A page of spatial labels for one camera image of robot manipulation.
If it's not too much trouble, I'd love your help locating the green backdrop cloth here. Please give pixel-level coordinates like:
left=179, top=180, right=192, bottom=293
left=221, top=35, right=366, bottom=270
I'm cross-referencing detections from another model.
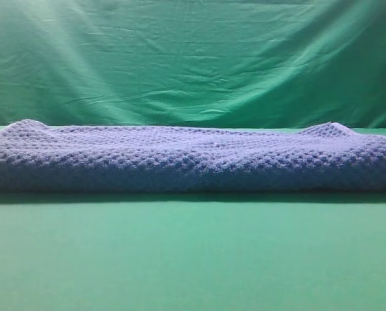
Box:
left=0, top=1, right=386, bottom=128

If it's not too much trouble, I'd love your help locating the blue waffle-weave towel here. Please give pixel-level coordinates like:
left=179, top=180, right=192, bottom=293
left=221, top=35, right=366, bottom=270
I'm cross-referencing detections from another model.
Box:
left=0, top=120, right=386, bottom=193

